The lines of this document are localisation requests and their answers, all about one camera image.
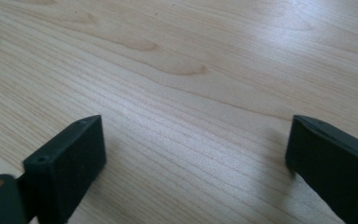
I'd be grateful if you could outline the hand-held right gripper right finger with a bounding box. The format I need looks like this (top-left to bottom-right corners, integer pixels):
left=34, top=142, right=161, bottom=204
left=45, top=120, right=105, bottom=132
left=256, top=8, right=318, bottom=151
left=284, top=114, right=358, bottom=224

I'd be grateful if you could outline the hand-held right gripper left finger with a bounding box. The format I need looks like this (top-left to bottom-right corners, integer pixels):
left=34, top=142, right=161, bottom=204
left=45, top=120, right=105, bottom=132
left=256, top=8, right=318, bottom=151
left=21, top=114, right=107, bottom=224

